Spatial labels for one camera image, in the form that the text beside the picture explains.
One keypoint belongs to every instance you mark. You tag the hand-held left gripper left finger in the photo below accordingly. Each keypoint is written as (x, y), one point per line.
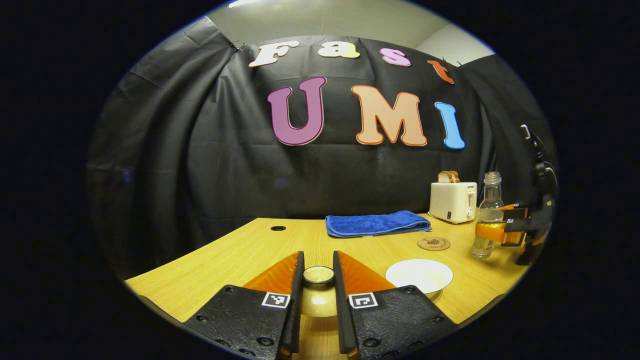
(250, 320)

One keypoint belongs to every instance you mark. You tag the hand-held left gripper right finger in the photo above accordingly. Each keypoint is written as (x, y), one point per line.
(385, 320)

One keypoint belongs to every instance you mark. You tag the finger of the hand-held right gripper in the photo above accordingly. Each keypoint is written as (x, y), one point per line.
(492, 231)
(515, 207)

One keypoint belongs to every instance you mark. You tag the clear water bottle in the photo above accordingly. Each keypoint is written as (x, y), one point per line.
(490, 200)

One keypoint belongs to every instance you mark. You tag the cream teacup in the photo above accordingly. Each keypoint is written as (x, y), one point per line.
(419, 275)

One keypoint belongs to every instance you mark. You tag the round cork coaster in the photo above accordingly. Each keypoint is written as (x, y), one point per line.
(434, 243)

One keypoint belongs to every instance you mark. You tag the cream teacup lid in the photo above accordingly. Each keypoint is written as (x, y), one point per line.
(318, 300)

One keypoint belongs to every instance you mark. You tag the white toaster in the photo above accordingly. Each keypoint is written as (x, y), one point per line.
(452, 202)

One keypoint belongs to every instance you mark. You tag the cream saucer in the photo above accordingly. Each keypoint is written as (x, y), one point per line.
(434, 296)

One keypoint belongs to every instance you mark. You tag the toast bread slice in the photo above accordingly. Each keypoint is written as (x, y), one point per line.
(455, 176)
(443, 176)

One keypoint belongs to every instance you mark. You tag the blue folded towel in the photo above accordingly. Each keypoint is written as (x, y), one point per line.
(377, 223)

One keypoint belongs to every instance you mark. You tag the black backdrop cloth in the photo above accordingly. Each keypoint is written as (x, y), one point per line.
(225, 165)

